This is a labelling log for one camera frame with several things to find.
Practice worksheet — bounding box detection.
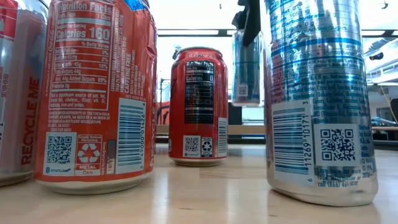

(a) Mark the silver blue Red Bull can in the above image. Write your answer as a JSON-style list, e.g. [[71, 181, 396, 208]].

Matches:
[[231, 29, 265, 108], [260, 0, 379, 208]]

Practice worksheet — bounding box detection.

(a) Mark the red Coke Zero can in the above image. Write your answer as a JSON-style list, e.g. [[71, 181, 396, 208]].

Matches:
[[168, 46, 229, 167]]

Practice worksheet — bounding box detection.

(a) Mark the orange Fanta can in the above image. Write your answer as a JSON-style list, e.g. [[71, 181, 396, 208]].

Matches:
[[34, 0, 159, 196]]

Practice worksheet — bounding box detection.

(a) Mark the silver Diet Coke can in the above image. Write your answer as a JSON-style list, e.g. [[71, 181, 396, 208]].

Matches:
[[0, 0, 50, 188]]

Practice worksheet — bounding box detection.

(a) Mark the long linear ceiling light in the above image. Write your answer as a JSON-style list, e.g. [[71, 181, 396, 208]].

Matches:
[[157, 29, 398, 38]]

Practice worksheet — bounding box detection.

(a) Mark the black box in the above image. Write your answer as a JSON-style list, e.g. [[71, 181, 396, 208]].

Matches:
[[228, 101, 243, 126]]

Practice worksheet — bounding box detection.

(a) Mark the orange black equipment case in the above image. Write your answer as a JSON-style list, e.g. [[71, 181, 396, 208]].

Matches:
[[156, 101, 171, 125]]

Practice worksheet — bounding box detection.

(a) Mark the blue wrapped bundle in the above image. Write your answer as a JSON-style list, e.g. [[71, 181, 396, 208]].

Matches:
[[371, 116, 398, 127]]

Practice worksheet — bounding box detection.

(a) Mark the dark monitor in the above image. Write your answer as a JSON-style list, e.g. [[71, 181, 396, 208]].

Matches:
[[390, 98, 398, 124]]

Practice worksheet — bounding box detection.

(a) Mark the wooden workbench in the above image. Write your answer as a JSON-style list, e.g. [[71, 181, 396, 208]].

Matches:
[[371, 125, 398, 133]]

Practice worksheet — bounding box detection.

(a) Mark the wooden shelf black metal frame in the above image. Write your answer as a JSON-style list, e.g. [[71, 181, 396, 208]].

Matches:
[[155, 124, 266, 136]]

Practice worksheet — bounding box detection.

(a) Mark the black table frame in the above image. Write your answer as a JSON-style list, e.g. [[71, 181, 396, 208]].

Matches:
[[154, 136, 266, 144]]

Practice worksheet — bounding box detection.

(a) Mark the white ceiling duct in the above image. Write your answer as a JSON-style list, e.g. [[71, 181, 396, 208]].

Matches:
[[362, 37, 398, 86]]

